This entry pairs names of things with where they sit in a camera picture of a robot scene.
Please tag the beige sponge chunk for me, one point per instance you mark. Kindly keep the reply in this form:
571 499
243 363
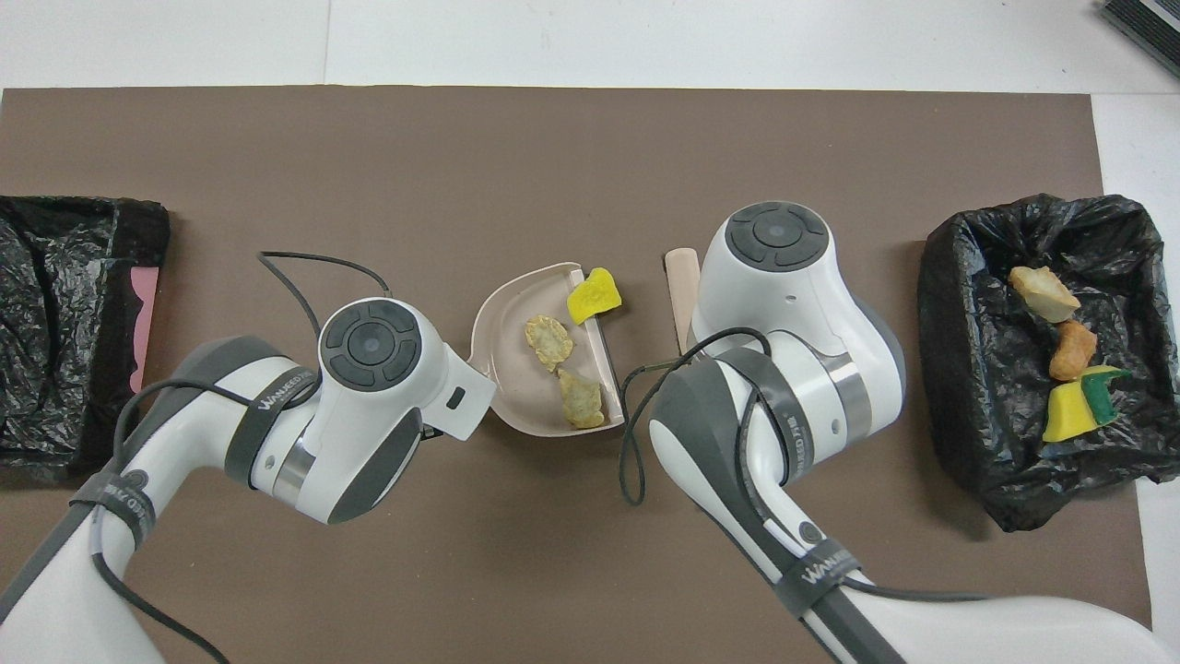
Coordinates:
548 341
581 401

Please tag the dark ribbed device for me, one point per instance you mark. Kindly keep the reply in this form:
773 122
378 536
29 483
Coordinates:
1148 23

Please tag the black-lined bin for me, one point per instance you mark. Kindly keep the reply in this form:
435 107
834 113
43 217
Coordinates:
55 277
977 415

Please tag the left black-lined bin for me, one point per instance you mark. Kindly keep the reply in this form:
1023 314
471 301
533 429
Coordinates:
977 415

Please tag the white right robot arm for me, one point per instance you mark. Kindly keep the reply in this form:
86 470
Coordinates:
793 304

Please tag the pink plastic bin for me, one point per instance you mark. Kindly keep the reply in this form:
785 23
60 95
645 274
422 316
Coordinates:
144 314

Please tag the yellow sponge piece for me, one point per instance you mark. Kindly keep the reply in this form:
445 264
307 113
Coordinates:
595 297
1067 417

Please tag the beige hand brush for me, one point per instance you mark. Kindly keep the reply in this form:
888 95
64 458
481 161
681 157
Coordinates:
682 286

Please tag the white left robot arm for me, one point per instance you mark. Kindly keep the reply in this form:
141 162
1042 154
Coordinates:
369 406

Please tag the brown sponge chunk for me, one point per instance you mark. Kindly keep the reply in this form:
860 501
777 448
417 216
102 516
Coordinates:
1074 350

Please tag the beige plastic dustpan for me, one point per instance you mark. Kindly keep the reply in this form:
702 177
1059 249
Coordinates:
516 387

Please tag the right black-lined bin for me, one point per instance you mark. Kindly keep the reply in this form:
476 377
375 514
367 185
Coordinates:
55 277

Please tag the cream sponge chunk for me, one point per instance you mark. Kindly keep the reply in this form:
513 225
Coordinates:
1042 293

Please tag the brown table mat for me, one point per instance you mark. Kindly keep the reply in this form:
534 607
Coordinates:
590 138

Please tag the green and yellow scrub sponge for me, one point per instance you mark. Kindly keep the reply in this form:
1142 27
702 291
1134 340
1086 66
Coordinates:
1104 389

